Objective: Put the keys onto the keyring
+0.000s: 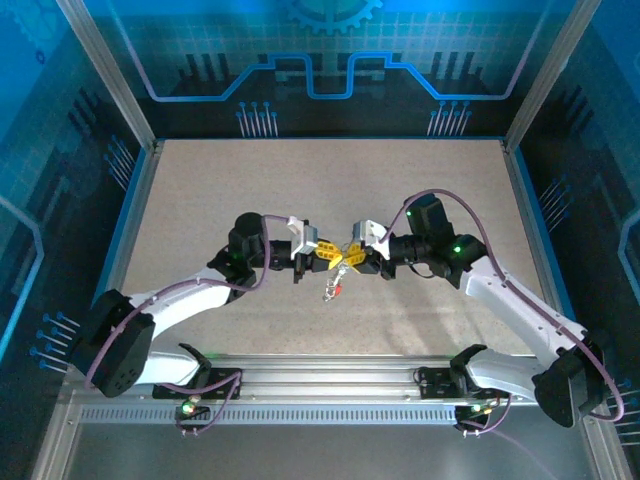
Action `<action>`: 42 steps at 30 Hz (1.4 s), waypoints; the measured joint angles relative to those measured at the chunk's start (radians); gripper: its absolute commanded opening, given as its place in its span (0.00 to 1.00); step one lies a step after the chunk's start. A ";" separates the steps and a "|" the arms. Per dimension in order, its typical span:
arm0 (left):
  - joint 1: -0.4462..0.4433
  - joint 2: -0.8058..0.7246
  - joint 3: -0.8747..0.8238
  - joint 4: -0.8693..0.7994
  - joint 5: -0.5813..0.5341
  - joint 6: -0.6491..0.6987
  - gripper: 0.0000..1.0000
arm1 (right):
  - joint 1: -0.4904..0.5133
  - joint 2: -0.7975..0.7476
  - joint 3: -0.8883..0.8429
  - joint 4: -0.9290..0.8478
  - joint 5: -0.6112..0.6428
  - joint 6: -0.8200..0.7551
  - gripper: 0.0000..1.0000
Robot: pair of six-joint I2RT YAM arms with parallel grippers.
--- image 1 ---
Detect grey metal base sheet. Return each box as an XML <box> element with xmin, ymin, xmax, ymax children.
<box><xmin>64</xmin><ymin>422</ymin><xmax>601</xmax><ymax>480</ymax></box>

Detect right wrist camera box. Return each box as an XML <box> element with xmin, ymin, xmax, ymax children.
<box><xmin>351</xmin><ymin>218</ymin><xmax>391</xmax><ymax>260</ymax></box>

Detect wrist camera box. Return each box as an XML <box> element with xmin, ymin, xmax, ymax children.
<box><xmin>287</xmin><ymin>215</ymin><xmax>321</xmax><ymax>256</ymax></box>
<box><xmin>351</xmin><ymin>218</ymin><xmax>391</xmax><ymax>260</ymax></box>

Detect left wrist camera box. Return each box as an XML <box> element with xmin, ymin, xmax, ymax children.
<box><xmin>287</xmin><ymin>215</ymin><xmax>321</xmax><ymax>256</ymax></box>

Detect aluminium table side rail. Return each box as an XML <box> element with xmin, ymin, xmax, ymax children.
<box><xmin>499</xmin><ymin>139</ymin><xmax>576</xmax><ymax>326</ymax></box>
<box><xmin>92</xmin><ymin>139</ymin><xmax>166</xmax><ymax>301</ymax></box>

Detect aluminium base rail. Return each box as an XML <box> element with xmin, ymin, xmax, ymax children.
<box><xmin>59</xmin><ymin>352</ymin><xmax>546</xmax><ymax>409</ymax></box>

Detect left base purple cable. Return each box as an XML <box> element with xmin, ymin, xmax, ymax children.
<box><xmin>174</xmin><ymin>372</ymin><xmax>244</xmax><ymax>437</ymax></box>

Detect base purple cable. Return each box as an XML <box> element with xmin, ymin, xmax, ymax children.
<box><xmin>174</xmin><ymin>372</ymin><xmax>244</xmax><ymax>437</ymax></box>
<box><xmin>457</xmin><ymin>382</ymin><xmax>551</xmax><ymax>480</ymax></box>

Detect grey slotted cable duct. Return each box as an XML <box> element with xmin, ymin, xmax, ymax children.
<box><xmin>79</xmin><ymin>404</ymin><xmax>461</xmax><ymax>426</ymax></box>

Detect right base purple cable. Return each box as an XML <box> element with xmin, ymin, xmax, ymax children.
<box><xmin>457</xmin><ymin>382</ymin><xmax>551</xmax><ymax>480</ymax></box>

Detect aluminium frame post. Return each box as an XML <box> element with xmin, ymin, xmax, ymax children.
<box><xmin>53</xmin><ymin>0</ymin><xmax>160</xmax><ymax>151</ymax></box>
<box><xmin>503</xmin><ymin>0</ymin><xmax>604</xmax><ymax>151</ymax></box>

